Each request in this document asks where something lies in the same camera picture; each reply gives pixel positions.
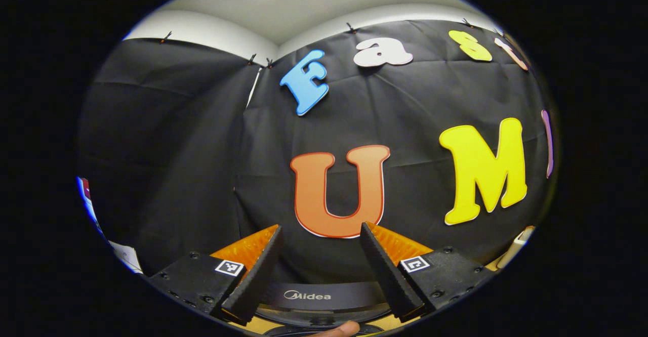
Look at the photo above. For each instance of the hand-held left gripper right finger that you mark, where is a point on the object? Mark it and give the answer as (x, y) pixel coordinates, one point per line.
(390, 281)

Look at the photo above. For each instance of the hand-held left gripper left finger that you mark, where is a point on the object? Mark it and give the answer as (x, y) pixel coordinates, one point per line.
(253, 286)

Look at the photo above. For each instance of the dark grey rice cooker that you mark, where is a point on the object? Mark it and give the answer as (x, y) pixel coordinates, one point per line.
(344, 296)

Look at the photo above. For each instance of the white side desk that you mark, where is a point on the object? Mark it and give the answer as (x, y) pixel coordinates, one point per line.
(127, 257)

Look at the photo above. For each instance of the white toaster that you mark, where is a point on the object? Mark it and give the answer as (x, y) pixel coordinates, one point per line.
(516, 246)

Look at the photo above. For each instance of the computer monitor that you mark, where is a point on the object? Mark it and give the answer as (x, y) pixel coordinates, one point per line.
(88, 203)

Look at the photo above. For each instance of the row of black cloth clips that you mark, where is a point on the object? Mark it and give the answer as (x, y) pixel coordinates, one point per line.
(350, 27)

